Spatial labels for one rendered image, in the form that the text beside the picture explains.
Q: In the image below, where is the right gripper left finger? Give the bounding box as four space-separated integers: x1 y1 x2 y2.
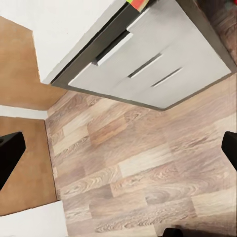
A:
0 131 26 190

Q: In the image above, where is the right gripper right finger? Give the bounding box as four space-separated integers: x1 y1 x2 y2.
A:
221 131 237 171

